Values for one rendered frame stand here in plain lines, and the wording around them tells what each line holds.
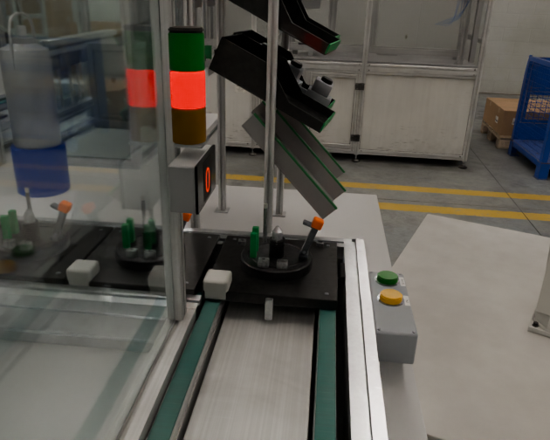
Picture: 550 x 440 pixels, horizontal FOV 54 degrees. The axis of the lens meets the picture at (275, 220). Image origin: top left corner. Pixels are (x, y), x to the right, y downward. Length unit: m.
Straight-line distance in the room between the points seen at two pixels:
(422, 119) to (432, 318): 4.10
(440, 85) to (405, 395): 4.35
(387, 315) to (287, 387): 0.22
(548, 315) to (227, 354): 0.63
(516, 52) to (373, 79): 5.14
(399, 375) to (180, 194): 0.49
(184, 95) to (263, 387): 0.44
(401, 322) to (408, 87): 4.26
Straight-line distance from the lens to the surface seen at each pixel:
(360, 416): 0.75
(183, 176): 0.76
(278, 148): 1.21
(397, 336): 0.92
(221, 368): 0.88
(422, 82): 5.12
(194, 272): 1.04
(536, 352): 1.15
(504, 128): 6.20
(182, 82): 0.76
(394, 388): 0.97
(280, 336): 0.95
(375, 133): 5.17
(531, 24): 9.96
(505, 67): 9.93
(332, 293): 0.98
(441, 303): 1.23
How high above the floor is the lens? 1.46
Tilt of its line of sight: 23 degrees down
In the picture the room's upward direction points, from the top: 2 degrees clockwise
